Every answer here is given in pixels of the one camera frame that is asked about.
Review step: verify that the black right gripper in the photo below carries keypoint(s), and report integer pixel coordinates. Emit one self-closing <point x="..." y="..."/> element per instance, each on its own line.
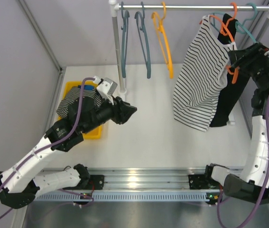
<point x="247" y="56"/>

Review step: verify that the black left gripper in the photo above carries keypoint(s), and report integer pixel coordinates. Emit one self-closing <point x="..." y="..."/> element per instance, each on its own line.
<point x="118" y="110"/>

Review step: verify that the orange plastic hanger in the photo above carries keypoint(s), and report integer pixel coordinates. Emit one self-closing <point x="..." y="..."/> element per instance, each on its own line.
<point x="225" y="31"/>

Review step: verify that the white black striped tank top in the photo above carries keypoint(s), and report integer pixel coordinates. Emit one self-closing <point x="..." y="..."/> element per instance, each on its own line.
<point x="202" y="77"/>

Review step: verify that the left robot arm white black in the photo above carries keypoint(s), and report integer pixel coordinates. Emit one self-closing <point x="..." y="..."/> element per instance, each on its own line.
<point x="21" y="184"/>

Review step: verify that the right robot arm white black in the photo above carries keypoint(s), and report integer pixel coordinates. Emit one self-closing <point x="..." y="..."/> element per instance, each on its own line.
<point x="253" y="181"/>

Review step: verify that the teal plastic hanger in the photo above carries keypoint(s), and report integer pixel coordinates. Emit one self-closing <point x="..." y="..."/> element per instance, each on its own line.
<point x="245" y="31"/>

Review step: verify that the black tank top hanging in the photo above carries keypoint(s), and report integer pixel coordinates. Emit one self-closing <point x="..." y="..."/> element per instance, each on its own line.
<point x="230" y="95"/>

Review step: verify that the grey-blue hanger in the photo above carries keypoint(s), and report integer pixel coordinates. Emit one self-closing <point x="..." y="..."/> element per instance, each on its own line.
<point x="124" y="43"/>
<point x="143" y="38"/>

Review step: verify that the yellow plastic hanger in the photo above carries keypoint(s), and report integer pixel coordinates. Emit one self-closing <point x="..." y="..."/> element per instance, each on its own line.
<point x="162" y="38"/>

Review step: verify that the grey-blue hanger outer left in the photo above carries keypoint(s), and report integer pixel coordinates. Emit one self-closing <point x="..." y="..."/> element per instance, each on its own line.
<point x="124" y="43"/>

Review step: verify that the yellow plastic bin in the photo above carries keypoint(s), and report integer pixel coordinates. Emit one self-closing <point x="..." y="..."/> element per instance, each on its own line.
<point x="96" y="133"/>

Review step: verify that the blue garment in bin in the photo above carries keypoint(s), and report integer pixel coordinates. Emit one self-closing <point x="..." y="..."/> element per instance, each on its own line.
<point x="88" y="87"/>

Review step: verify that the dark striped garment in bin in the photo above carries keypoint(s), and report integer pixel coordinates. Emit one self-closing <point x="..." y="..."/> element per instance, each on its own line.
<point x="72" y="95"/>

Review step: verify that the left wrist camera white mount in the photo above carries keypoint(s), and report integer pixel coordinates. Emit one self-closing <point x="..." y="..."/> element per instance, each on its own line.
<point x="105" y="87"/>

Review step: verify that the white garment rack frame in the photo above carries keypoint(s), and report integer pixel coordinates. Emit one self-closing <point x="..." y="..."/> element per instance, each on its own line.
<point x="120" y="21"/>

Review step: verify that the white slotted cable duct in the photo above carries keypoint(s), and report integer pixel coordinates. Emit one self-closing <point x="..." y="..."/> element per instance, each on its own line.
<point x="101" y="196"/>

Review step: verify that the aluminium rail base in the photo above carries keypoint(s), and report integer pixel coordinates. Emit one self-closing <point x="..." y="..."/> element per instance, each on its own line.
<point x="146" y="178"/>

